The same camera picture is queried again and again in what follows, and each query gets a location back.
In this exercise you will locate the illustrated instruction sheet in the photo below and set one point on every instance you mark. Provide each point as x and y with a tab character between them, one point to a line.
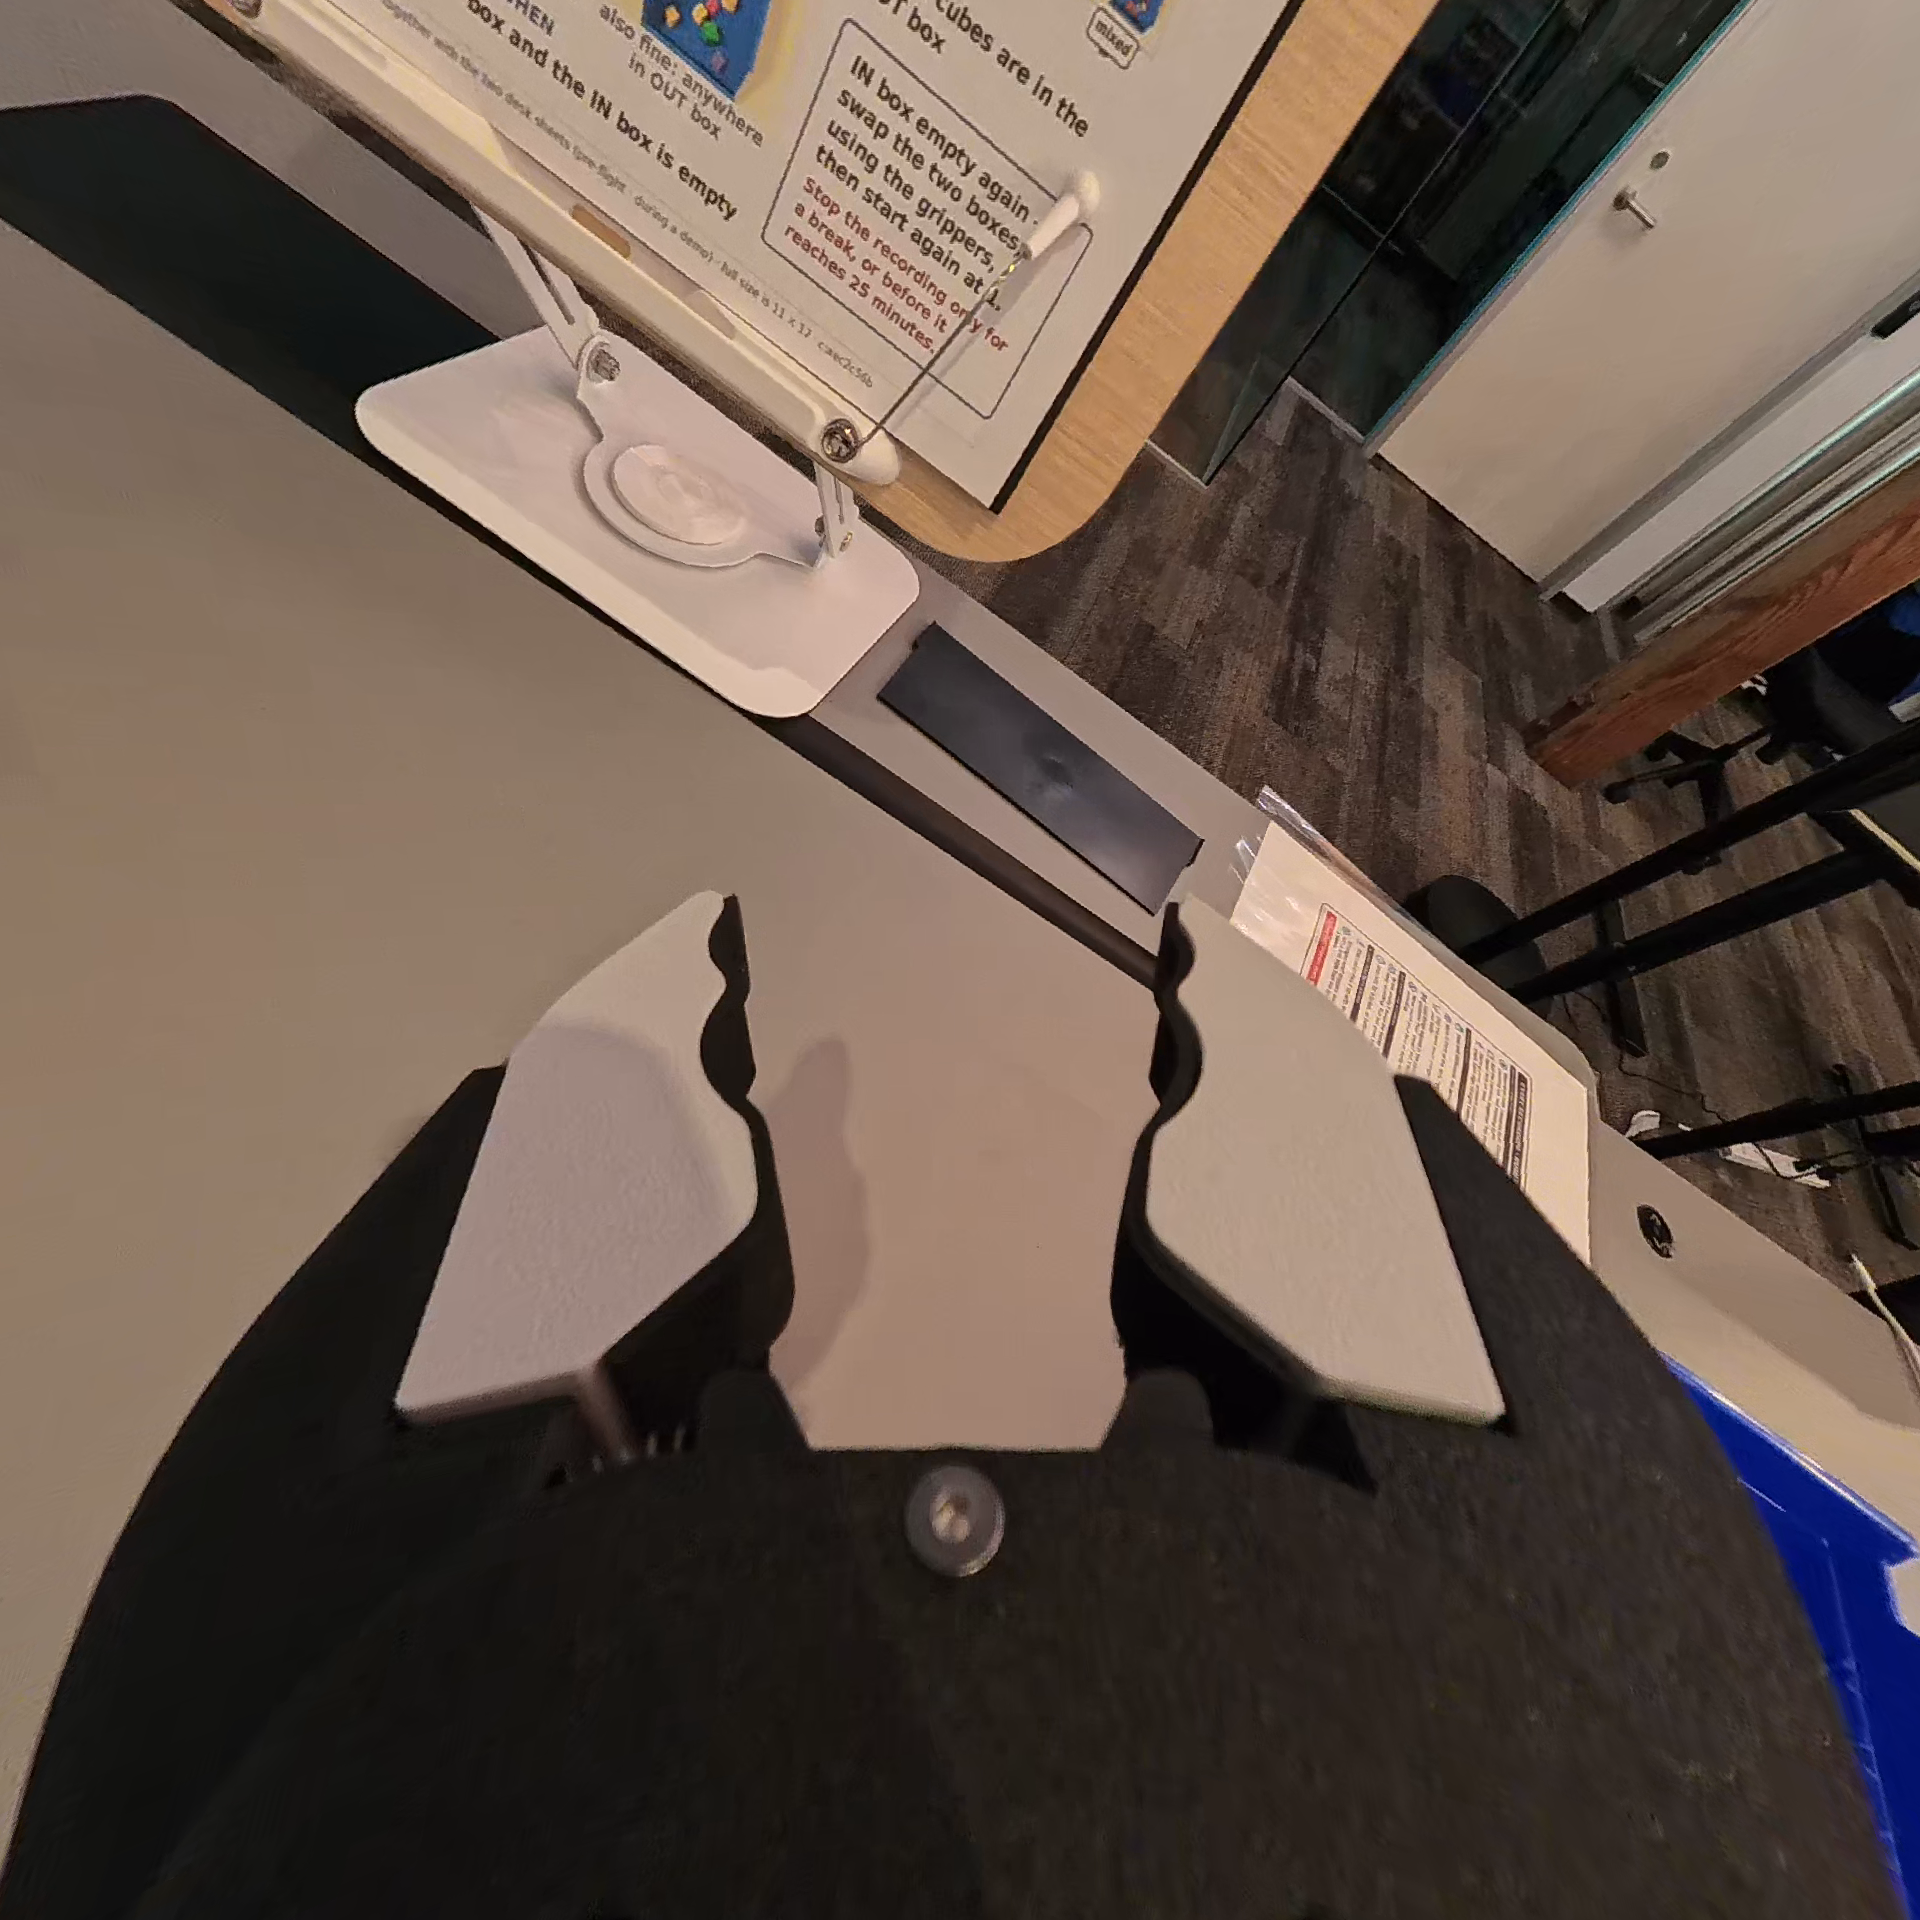
898	152

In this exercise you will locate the black desk grommet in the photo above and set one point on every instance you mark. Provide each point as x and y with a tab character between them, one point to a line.
1653	1228

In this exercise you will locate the white door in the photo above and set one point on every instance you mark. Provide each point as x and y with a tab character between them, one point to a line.
1650	302

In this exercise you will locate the laminated paper sheet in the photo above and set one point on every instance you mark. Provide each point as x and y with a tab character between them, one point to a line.
1425	992

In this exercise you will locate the white power strip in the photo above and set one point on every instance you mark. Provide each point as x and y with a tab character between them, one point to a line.
1754	1159

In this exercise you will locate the blue plastic bin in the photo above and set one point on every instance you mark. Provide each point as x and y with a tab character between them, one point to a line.
1831	1592

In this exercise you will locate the black round base table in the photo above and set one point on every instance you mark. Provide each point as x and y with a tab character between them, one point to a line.
1477	921

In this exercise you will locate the black office chair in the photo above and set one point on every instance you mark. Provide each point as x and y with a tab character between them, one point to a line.
1831	706

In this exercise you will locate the wooden post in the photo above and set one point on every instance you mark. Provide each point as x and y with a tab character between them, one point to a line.
1726	662

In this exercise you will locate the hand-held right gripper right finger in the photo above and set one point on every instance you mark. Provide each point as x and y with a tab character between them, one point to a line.
1303	1216

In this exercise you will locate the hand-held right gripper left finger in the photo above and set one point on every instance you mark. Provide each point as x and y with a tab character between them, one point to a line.
600	1201

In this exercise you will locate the black table frame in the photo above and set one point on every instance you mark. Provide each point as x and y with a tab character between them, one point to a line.
1799	1117

